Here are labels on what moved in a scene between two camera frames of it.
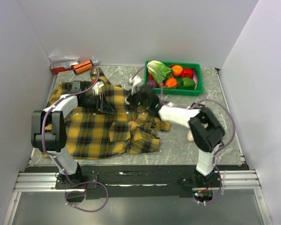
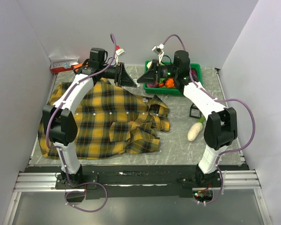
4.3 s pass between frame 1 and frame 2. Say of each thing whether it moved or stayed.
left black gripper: moved
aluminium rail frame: stayed
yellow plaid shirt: stayed
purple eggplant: stayed
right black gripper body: moved
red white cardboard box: stayed
